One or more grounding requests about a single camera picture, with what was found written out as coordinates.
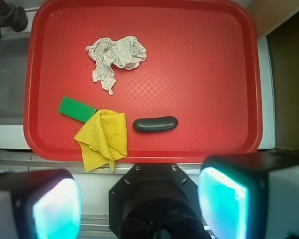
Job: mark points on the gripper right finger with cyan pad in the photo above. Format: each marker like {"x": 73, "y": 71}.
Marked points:
{"x": 251, "y": 196}

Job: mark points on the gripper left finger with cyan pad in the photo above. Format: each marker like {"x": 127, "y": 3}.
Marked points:
{"x": 44, "y": 204}

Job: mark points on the yellow cloth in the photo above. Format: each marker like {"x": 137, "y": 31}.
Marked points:
{"x": 103, "y": 139}

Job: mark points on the green rectangular block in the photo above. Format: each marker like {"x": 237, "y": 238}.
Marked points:
{"x": 76, "y": 110}

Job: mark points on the black oblong stone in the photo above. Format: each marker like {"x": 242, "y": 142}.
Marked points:
{"x": 159, "y": 124}

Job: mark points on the red plastic tray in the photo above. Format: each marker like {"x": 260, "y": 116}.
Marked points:
{"x": 201, "y": 68}

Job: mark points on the stainless steel sink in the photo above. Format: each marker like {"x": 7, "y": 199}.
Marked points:
{"x": 13, "y": 67}

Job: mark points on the crumpled white paper towel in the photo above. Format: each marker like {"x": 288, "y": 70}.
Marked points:
{"x": 126, "y": 53}

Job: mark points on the dark faucet knob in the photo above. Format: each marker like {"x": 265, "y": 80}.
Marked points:
{"x": 13, "y": 17}

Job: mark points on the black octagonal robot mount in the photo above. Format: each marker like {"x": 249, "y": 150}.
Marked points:
{"x": 156, "y": 201}

